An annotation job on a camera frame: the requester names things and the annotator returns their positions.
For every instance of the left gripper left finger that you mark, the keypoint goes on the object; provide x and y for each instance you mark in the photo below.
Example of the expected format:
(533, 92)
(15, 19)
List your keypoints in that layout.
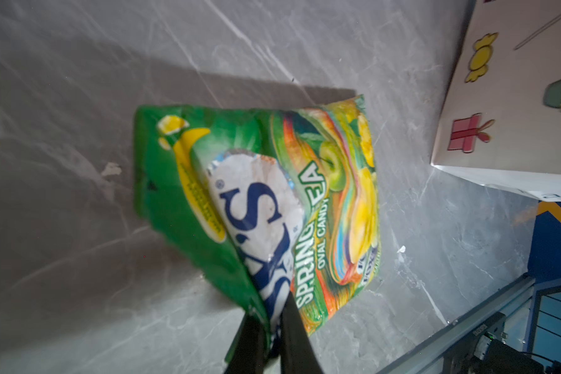
(249, 355)

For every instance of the white paper gift bag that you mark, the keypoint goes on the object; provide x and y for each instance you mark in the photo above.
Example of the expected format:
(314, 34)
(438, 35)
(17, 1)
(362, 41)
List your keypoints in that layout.
(500, 126)

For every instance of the green Fox's candy bag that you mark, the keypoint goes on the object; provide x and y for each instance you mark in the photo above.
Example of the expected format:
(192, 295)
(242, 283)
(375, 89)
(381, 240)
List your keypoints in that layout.
(268, 203)

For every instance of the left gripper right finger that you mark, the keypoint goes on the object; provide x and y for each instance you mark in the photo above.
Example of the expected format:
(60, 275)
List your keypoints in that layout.
(296, 353)

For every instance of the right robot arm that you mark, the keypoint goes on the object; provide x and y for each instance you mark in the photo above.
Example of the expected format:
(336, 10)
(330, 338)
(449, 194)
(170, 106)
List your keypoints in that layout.
(492, 356)

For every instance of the aluminium frame rail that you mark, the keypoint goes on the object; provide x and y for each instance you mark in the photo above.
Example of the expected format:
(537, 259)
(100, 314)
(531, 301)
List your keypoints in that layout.
(428, 357)

